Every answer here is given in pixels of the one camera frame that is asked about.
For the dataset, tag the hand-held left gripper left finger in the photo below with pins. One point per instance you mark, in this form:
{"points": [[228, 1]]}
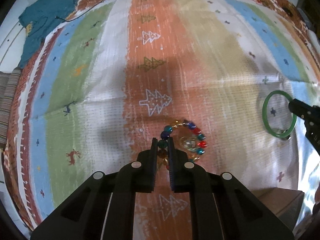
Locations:
{"points": [[150, 170]]}

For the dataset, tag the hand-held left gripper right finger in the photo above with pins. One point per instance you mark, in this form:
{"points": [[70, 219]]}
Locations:
{"points": [[175, 170]]}

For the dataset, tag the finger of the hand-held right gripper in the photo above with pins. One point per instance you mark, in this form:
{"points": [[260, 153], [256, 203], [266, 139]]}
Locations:
{"points": [[303, 111]]}

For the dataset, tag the green jade bangle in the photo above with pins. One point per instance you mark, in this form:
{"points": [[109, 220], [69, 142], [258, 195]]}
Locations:
{"points": [[264, 115]]}

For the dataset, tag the silver metal tin box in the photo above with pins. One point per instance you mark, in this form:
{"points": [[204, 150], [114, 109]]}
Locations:
{"points": [[280, 205]]}

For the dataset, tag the colourful striped mat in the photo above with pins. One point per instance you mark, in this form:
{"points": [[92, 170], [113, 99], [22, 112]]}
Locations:
{"points": [[175, 55]]}

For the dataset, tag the striped grey cushion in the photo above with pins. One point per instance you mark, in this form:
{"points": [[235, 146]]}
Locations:
{"points": [[7, 100]]}

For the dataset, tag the teal shirt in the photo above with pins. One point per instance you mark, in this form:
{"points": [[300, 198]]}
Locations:
{"points": [[45, 7]]}

